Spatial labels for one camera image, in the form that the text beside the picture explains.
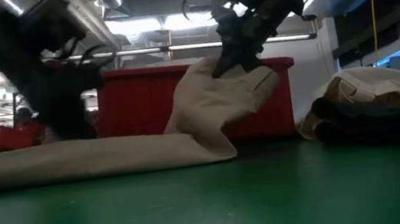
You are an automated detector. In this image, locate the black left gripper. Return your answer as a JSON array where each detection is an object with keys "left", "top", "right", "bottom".
[{"left": 0, "top": 0, "right": 112, "bottom": 151}]

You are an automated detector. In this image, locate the black metal stand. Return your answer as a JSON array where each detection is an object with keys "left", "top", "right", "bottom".
[{"left": 8, "top": 91, "right": 31, "bottom": 117}]

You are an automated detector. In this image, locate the red plastic laundry bin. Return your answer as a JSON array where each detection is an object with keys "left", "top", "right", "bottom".
[{"left": 92, "top": 46, "right": 305, "bottom": 161}]

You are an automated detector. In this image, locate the dark navy garment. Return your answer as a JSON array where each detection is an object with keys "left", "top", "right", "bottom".
[{"left": 309, "top": 87, "right": 400, "bottom": 162}]

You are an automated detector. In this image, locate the beige garment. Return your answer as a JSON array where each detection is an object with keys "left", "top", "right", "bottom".
[{"left": 0, "top": 48, "right": 292, "bottom": 193}]

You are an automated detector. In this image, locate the white crumpled garment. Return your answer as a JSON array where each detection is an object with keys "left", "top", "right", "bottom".
[{"left": 289, "top": 61, "right": 400, "bottom": 143}]

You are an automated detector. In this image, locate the long ceiling light bar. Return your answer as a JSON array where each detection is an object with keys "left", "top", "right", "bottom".
[{"left": 0, "top": 18, "right": 318, "bottom": 81}]

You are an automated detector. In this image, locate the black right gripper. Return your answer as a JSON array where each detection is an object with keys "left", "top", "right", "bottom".
[{"left": 203, "top": 0, "right": 293, "bottom": 80}]

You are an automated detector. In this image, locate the person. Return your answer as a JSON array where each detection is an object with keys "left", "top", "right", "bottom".
[{"left": 12, "top": 104, "right": 51, "bottom": 149}]

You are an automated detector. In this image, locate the yellow hanging cable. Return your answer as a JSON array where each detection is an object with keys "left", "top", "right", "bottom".
[{"left": 365, "top": 0, "right": 385, "bottom": 69}]

